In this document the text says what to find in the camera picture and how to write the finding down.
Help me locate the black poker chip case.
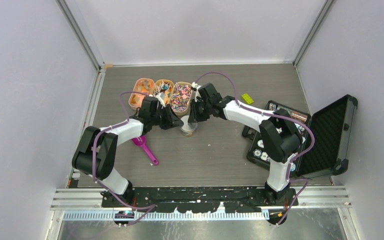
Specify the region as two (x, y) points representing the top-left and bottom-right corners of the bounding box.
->
(242, 94), (359, 178)

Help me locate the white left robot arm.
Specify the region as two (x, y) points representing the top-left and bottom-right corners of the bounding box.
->
(71, 96), (184, 207)

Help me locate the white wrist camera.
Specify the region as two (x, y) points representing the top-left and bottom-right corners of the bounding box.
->
(154, 92), (166, 108)
(191, 82), (202, 102)

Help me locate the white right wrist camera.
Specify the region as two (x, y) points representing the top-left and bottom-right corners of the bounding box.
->
(191, 82), (202, 102)

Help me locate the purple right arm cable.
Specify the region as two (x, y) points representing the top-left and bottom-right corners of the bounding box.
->
(194, 72), (316, 226)

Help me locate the clear round jar lid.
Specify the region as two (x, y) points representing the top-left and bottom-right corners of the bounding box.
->
(180, 115), (197, 125)

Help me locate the magenta plastic scoop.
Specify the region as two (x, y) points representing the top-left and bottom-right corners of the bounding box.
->
(132, 135), (160, 166)

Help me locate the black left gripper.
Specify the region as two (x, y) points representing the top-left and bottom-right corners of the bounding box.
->
(150, 104), (183, 131)

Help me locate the tan tray with swirl lollipops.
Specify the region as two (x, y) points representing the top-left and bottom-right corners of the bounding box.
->
(168, 81), (193, 116)

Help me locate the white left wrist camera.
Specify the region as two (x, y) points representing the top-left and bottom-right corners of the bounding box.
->
(154, 92), (166, 108)

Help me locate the pink oval candy tray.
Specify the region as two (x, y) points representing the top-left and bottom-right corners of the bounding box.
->
(128, 78), (155, 110)

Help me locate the clear plastic jar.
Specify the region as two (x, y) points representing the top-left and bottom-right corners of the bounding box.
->
(180, 122), (198, 137)

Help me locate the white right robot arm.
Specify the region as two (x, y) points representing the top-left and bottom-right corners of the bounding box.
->
(188, 82), (303, 205)

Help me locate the yellow tray with ball lollipops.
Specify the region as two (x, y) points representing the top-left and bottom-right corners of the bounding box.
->
(151, 79), (175, 105)

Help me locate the yellow-green toy brick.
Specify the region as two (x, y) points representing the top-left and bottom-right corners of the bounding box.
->
(241, 93), (254, 105)

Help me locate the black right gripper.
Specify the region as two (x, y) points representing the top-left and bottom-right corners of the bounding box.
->
(188, 98), (212, 124)

